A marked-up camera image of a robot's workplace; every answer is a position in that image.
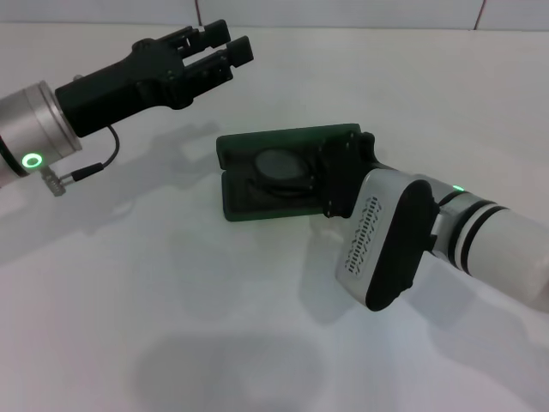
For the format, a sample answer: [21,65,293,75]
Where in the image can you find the black glasses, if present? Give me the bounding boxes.
[246,148,321,201]

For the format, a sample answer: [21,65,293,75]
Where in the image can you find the green glasses case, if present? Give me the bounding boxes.
[215,122,364,223]

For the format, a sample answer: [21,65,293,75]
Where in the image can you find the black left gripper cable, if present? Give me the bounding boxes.
[40,124,120,198]

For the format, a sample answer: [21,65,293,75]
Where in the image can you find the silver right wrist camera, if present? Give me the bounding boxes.
[335,168,441,312]

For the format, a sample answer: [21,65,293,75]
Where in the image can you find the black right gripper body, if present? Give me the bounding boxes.
[317,131,378,220]

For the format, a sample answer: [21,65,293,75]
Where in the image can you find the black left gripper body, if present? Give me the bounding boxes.
[55,38,192,138]

